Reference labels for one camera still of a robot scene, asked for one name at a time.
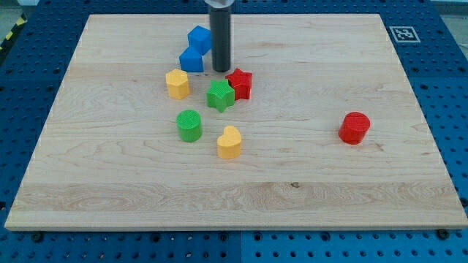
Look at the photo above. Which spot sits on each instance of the yellow hexagon block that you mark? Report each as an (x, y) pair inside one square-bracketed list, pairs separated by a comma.
[(177, 84)]

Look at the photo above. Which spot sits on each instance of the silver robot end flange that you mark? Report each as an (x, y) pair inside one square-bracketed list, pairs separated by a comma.
[(219, 3)]

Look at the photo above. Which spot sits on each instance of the green star block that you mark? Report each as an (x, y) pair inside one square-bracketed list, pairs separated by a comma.
[(220, 95)]

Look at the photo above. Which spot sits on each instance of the blue pentagon block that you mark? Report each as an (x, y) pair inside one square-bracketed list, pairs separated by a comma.
[(190, 60)]

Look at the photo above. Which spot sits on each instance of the light wooden board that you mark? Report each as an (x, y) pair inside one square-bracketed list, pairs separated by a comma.
[(318, 128)]

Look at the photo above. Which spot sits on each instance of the green cylinder block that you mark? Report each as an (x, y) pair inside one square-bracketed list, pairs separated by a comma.
[(189, 125)]

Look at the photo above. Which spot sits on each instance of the red star block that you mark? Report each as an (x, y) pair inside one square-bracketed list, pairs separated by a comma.
[(241, 82)]

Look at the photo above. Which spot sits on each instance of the red cylinder block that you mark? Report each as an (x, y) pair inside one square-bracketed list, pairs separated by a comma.
[(354, 128)]

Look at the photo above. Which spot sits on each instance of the blue cube block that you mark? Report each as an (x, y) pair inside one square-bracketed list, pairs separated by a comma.
[(200, 39)]

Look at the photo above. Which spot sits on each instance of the yellow heart block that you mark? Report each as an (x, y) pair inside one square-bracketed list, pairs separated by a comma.
[(229, 143)]

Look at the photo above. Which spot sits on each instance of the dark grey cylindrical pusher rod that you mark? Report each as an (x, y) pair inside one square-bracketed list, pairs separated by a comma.
[(219, 18)]

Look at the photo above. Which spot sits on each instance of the white fiducial marker tag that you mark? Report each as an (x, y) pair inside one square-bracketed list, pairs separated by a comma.
[(404, 34)]

